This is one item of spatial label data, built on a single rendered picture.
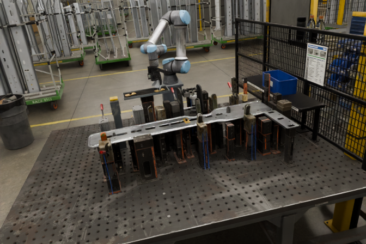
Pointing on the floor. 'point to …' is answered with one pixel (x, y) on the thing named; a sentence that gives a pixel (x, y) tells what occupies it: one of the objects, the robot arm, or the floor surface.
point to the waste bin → (14, 122)
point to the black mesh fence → (308, 82)
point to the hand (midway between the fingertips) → (159, 88)
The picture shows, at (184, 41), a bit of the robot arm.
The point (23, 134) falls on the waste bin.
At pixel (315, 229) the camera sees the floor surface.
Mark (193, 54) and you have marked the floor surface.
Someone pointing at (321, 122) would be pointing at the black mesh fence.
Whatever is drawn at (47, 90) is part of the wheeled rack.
